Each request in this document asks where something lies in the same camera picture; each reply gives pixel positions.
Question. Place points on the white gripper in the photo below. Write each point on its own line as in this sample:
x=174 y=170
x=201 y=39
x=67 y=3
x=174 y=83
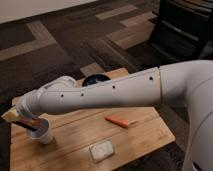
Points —
x=22 y=109

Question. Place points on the white sponge in wrapper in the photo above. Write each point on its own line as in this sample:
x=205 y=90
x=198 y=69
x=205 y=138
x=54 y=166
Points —
x=101 y=151

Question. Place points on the black shelf unit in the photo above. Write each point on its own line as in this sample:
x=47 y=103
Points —
x=184 y=30

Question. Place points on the black and red eraser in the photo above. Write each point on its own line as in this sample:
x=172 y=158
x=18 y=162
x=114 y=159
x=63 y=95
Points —
x=31 y=125

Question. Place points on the orange carrot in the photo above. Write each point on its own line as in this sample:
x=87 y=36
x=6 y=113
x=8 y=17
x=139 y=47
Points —
x=119 y=121

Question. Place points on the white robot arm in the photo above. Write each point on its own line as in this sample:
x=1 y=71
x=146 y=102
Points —
x=186 y=83

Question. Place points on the dark blue bowl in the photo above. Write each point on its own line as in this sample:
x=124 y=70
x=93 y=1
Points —
x=94 y=79

